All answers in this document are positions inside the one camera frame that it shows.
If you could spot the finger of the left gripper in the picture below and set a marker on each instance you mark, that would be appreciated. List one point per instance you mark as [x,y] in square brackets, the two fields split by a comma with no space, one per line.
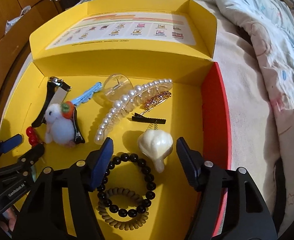
[32,156]
[11,143]

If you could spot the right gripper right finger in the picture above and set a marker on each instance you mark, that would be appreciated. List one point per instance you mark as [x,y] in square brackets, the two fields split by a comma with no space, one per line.
[195,167]

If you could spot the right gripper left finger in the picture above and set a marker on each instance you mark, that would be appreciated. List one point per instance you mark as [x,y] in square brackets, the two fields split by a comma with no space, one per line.
[92,170]

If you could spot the white plush bunny clip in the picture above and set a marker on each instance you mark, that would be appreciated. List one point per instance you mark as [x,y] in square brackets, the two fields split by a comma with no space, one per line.
[61,125]

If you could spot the cream shell hair clip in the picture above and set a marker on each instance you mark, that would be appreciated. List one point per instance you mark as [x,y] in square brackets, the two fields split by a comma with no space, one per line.
[155,143]

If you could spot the light blue hair clip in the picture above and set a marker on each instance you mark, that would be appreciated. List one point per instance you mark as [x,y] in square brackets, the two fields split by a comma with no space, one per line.
[87,95]

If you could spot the pearl hair claw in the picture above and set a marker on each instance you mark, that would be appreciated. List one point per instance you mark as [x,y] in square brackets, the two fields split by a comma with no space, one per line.
[127,103]

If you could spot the clear round hair clip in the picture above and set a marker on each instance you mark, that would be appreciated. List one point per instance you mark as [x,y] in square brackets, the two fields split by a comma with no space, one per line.
[115,86]

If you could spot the gold rhinestone hair clip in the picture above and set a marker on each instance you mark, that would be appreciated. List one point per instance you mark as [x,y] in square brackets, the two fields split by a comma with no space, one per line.
[155,101]

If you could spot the person left hand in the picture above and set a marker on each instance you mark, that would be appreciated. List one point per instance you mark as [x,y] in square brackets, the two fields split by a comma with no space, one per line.
[8,220]

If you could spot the leaf pattern bed sheet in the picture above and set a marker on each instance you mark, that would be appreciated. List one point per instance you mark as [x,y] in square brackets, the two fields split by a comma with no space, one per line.
[254,134]

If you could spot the yellow cardboard box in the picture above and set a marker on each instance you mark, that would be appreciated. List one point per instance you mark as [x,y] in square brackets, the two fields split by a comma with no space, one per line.
[134,201]

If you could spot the white plastic bag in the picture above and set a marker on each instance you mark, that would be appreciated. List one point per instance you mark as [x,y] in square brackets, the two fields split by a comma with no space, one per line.
[11,23]

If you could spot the printed instruction sheet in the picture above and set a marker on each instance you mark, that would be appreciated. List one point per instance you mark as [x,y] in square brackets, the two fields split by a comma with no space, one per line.
[128,26]

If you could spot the floral white quilt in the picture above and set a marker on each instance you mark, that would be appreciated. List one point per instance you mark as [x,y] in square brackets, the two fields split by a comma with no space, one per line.
[270,25]

